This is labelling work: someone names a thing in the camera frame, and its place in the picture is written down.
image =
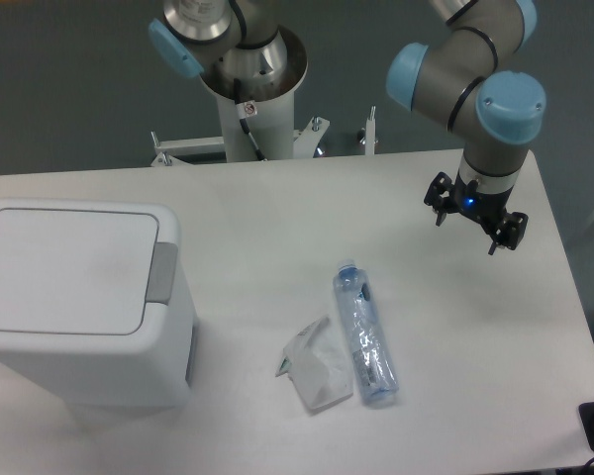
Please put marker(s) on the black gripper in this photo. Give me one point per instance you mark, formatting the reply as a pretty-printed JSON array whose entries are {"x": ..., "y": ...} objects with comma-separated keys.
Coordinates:
[{"x": 487, "y": 210}]

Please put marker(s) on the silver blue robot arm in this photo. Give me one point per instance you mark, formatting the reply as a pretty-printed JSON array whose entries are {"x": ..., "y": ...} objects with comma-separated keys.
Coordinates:
[{"x": 460, "y": 85}]

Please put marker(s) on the white trash can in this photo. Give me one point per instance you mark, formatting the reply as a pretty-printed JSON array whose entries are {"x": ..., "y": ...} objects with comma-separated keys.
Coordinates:
[{"x": 149, "y": 367}]

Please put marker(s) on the white trash can lid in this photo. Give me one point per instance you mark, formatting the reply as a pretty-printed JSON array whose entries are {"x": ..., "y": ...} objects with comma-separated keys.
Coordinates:
[{"x": 74, "y": 272}]

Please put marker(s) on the clear plastic water bottle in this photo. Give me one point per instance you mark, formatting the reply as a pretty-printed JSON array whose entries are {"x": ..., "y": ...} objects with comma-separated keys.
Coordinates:
[{"x": 373, "y": 367}]

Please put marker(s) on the crumpled white paper bag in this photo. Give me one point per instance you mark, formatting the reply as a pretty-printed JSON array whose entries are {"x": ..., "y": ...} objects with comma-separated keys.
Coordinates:
[{"x": 315, "y": 362}]

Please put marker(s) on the grey lid push button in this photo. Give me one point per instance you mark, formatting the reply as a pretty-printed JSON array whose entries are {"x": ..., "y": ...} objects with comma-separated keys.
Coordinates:
[{"x": 162, "y": 273}]

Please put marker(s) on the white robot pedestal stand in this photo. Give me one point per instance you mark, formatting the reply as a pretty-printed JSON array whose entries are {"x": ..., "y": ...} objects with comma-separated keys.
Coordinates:
[{"x": 254, "y": 90}]

